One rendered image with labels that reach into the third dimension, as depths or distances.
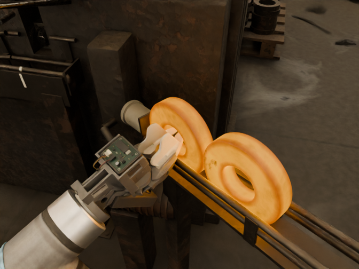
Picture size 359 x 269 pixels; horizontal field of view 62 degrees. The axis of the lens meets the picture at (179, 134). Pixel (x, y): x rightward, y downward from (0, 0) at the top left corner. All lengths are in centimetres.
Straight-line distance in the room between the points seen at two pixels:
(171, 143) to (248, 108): 134
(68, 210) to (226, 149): 25
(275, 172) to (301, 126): 137
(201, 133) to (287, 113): 138
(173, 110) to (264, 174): 19
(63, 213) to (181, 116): 24
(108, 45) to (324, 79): 178
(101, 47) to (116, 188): 32
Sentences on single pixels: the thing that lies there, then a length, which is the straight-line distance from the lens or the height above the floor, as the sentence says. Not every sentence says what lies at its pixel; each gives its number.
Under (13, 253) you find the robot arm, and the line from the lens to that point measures 52.
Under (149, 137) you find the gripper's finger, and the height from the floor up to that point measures 73.
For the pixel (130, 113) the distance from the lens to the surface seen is 66.
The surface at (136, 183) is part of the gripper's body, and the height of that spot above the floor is 69.
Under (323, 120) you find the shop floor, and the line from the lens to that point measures 189.
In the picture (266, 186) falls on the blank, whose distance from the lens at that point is 44.
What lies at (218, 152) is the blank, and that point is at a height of 76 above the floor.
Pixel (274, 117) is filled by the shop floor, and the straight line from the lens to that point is 180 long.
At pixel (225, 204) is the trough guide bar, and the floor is 68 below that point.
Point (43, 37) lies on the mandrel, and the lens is 90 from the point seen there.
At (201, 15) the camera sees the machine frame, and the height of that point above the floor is 85.
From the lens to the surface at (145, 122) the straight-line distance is 60.
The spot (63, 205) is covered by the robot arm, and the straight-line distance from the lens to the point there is 50.
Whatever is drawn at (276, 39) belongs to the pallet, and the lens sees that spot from 234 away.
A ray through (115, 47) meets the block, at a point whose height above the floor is 80.
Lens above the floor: 109
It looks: 43 degrees down
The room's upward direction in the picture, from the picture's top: straight up
